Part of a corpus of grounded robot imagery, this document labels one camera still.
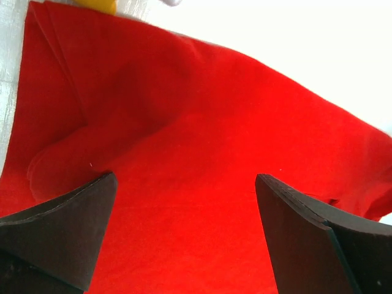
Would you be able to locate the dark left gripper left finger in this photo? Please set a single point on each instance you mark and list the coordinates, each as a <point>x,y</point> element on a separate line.
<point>53,247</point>

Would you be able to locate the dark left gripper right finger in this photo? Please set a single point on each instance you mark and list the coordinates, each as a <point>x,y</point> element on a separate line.
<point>317,248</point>

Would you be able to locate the red t shirt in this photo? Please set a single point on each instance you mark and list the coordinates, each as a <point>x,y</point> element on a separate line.
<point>186,127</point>

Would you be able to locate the folded orange t shirt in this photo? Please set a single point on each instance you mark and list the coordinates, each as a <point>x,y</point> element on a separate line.
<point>104,6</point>

